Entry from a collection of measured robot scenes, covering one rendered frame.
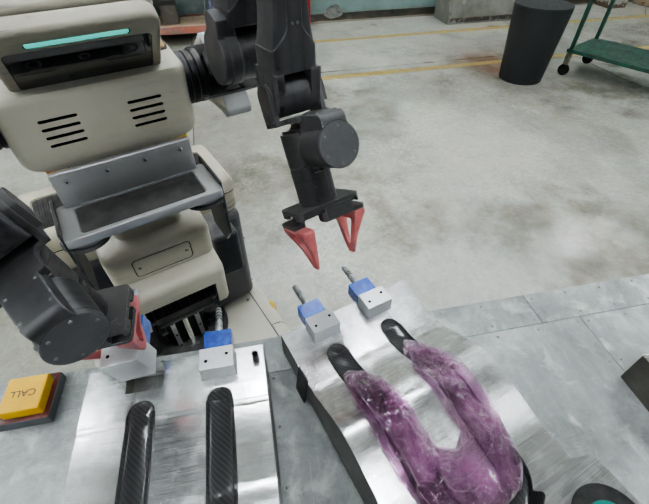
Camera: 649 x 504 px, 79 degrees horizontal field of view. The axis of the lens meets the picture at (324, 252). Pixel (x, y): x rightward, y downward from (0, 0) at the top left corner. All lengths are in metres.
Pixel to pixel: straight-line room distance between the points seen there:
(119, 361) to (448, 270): 1.70
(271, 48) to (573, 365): 0.71
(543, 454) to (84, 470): 0.60
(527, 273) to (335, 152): 1.79
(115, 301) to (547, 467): 0.59
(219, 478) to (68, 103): 0.56
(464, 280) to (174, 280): 1.47
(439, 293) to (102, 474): 1.59
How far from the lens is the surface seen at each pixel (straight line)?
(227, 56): 0.63
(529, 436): 0.66
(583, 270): 2.35
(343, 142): 0.49
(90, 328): 0.41
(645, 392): 0.86
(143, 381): 0.70
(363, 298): 0.71
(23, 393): 0.82
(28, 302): 0.41
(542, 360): 0.83
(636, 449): 0.82
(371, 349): 0.68
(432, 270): 2.03
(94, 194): 0.75
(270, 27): 0.52
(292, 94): 0.54
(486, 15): 6.27
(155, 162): 0.74
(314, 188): 0.56
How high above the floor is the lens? 1.43
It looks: 44 degrees down
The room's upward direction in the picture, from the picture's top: straight up
